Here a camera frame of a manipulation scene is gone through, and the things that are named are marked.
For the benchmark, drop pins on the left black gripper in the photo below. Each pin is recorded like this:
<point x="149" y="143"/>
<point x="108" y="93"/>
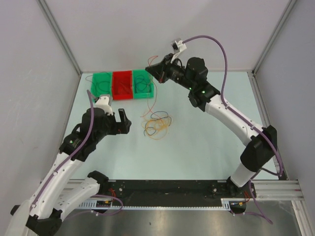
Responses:
<point x="122" y="127"/>

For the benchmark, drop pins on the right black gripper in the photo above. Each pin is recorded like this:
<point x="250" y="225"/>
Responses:
<point x="161" y="71"/>

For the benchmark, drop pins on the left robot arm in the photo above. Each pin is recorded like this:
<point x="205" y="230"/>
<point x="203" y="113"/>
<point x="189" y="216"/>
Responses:
<point x="46" y="210"/>

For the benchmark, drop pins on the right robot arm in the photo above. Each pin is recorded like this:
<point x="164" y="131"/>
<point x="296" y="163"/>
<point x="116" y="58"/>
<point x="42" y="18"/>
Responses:
<point x="260" y="142"/>

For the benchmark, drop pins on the right green bin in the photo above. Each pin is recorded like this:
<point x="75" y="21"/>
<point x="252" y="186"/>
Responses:
<point x="142" y="85"/>

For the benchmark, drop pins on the green bin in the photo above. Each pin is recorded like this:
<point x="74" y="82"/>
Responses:
<point x="142" y="85"/>
<point x="101" y="83"/>

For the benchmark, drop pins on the red bin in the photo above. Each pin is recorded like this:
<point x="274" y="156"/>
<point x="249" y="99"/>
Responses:
<point x="122" y="85"/>

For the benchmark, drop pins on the left green bin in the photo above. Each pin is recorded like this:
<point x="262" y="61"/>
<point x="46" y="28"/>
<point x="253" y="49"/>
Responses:
<point x="101" y="83"/>

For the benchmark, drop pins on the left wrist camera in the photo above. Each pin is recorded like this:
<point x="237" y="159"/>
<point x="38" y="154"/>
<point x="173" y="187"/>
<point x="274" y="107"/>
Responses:
<point x="104" y="102"/>

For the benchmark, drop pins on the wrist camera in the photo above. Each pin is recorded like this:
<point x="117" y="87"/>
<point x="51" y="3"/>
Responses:
<point x="178" y="47"/>
<point x="104" y="102"/>

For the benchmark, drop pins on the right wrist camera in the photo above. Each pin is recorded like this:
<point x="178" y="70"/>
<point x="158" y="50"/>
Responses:
<point x="178" y="47"/>

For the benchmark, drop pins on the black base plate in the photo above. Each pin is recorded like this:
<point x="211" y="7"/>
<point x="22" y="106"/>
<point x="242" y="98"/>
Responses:
<point x="211" y="188"/>

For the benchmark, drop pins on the grey cable duct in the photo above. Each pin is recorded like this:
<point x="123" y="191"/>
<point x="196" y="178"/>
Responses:
<point x="105" y="205"/>

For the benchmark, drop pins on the aluminium frame rail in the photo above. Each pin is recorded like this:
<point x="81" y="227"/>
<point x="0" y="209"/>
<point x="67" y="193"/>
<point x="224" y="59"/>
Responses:
<point x="267" y="190"/>

